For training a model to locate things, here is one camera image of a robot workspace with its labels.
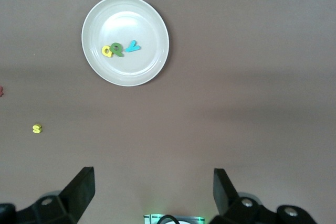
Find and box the brown table cover sheet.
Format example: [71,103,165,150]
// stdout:
[0,0,336,224]

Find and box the yellow letter p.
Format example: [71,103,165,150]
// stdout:
[101,45,114,58]

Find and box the beige brown plate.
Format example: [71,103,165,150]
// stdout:
[81,0,170,87]

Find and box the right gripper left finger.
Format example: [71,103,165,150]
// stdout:
[16,166,96,224]

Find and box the green letter g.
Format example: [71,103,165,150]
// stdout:
[110,42,124,58]

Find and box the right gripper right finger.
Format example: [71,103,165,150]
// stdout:
[209,168,280,224]

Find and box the teal letter y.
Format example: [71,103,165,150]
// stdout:
[124,40,141,53]

